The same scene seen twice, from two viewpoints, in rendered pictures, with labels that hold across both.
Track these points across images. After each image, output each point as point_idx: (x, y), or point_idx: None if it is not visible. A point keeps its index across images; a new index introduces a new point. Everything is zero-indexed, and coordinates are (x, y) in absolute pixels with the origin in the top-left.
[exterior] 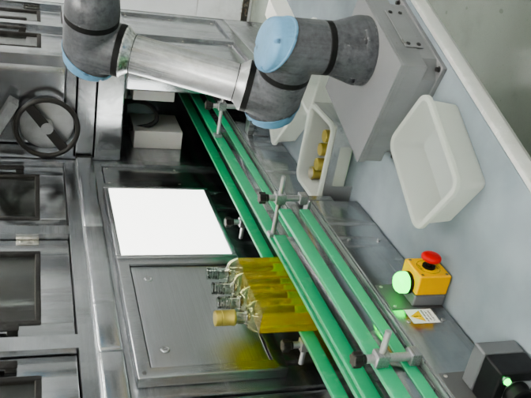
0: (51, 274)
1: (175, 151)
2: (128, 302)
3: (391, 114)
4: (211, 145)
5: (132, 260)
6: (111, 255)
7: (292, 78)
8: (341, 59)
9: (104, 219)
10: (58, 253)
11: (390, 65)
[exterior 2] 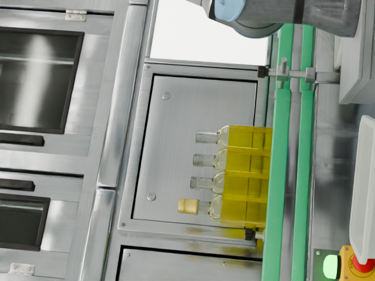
0: (87, 67)
1: None
2: (135, 130)
3: (366, 92)
4: None
5: (157, 68)
6: (145, 48)
7: (253, 25)
8: (309, 20)
9: None
10: (100, 36)
11: (356, 61)
